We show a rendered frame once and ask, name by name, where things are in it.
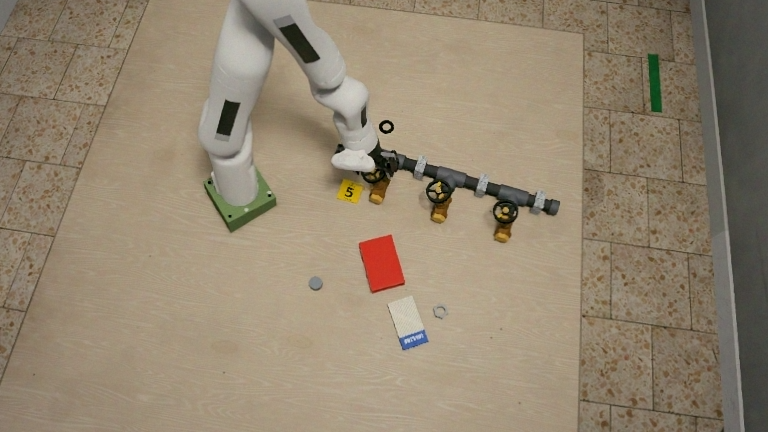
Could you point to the grey pipe manifold with three valves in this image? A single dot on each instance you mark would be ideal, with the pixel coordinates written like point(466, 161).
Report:
point(449, 179)

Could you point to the small grey hex nut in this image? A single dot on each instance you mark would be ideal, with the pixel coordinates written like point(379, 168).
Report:
point(438, 306)

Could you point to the grey round disc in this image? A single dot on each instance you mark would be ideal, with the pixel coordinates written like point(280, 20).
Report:
point(315, 283)

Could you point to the black rubber ring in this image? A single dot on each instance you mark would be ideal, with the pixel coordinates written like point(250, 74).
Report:
point(386, 131)

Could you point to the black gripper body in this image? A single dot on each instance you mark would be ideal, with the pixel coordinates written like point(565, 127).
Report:
point(375, 154)

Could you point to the red flat rectangular block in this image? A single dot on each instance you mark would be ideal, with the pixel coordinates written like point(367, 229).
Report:
point(381, 263)

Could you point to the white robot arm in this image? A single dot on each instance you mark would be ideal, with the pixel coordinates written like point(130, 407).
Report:
point(241, 63)

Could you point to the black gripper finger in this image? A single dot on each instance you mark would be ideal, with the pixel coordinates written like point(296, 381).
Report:
point(392, 161)
point(341, 148)

